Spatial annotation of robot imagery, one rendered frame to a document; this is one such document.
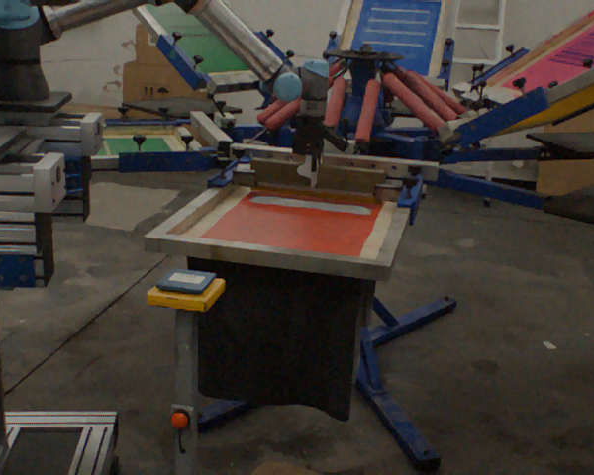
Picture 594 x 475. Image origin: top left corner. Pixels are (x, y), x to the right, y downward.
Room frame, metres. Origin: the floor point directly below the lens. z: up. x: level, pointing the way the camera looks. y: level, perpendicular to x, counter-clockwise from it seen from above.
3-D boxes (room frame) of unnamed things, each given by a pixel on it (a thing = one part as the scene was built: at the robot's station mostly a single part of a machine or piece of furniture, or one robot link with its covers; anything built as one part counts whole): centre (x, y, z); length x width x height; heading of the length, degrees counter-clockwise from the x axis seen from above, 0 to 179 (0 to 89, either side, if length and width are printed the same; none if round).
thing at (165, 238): (2.09, 0.00, 0.97); 0.79 x 0.58 x 0.04; 168
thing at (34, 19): (2.04, 0.74, 1.42); 0.13 x 0.12 x 0.14; 9
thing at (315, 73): (2.30, -0.02, 1.31); 0.09 x 0.08 x 0.11; 99
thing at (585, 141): (3.33, -0.85, 0.91); 1.34 x 0.40 x 0.08; 108
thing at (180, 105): (3.57, 0.28, 0.91); 1.34 x 0.40 x 0.08; 48
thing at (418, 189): (2.27, -0.32, 0.97); 0.30 x 0.05 x 0.07; 168
